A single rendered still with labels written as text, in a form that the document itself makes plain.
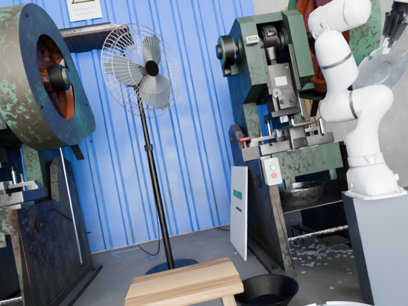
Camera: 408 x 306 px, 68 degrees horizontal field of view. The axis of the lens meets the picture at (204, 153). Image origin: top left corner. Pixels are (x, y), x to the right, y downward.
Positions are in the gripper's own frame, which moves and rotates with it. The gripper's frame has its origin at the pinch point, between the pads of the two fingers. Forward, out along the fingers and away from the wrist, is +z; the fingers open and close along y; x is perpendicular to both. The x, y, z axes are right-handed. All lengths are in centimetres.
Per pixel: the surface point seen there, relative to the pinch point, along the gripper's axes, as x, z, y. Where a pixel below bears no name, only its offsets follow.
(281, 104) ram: 37, 40, 23
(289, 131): 38, 48, 7
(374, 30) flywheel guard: -8.8, 1.1, 20.7
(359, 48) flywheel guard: -1.2, 9.3, 18.4
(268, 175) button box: 61, 51, -19
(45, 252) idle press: 185, 89, -9
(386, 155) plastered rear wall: -120, 164, 68
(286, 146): 40, 55, 3
